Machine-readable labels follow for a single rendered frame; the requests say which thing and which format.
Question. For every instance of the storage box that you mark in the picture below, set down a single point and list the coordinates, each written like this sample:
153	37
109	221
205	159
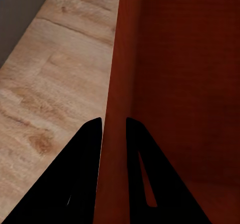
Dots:
176	69

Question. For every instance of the stairs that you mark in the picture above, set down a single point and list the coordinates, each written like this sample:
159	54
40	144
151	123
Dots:
15	17

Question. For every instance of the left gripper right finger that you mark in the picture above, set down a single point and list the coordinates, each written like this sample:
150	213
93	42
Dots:
175	203

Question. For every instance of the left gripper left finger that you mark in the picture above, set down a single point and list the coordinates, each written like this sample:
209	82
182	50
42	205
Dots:
66	191

